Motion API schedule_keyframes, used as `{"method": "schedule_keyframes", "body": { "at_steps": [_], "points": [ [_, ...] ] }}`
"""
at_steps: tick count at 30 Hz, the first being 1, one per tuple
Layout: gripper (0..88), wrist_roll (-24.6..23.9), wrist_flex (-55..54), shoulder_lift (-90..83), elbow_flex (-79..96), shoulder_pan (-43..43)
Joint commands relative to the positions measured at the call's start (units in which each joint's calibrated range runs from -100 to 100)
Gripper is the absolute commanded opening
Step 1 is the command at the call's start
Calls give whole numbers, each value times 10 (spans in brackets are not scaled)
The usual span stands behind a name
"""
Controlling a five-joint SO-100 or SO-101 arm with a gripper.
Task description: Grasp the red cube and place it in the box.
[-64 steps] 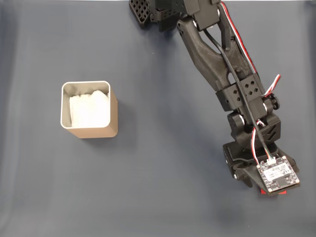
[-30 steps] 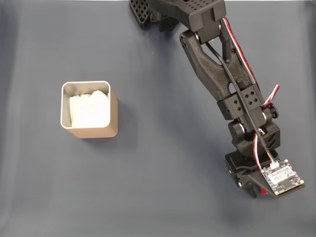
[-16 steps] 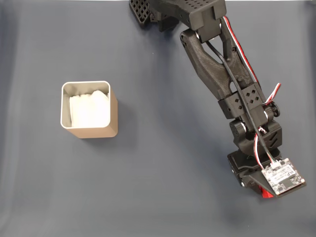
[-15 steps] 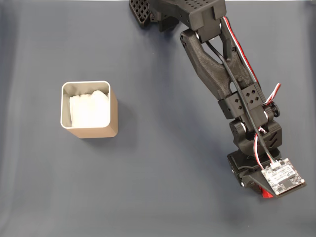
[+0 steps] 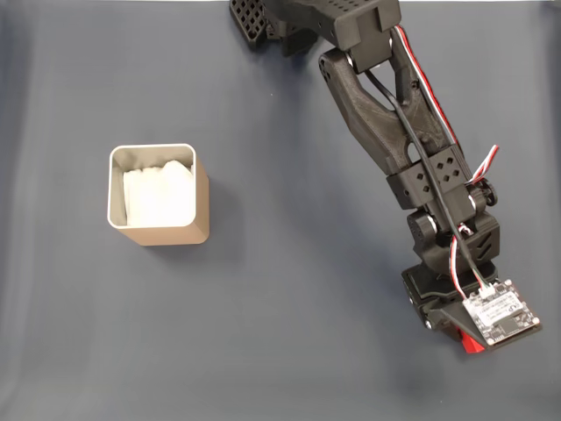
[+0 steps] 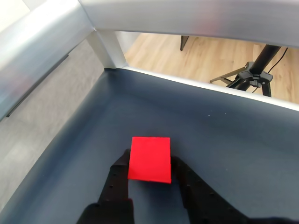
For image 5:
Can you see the red cube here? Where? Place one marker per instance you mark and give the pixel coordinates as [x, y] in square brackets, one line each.
[472, 346]

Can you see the white tissue paper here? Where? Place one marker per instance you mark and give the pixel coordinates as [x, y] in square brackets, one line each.
[160, 197]

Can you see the bare camera circuit board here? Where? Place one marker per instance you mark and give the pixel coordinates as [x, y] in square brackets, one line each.
[504, 313]

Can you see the beige metal box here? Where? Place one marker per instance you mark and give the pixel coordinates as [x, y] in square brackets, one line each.
[201, 206]

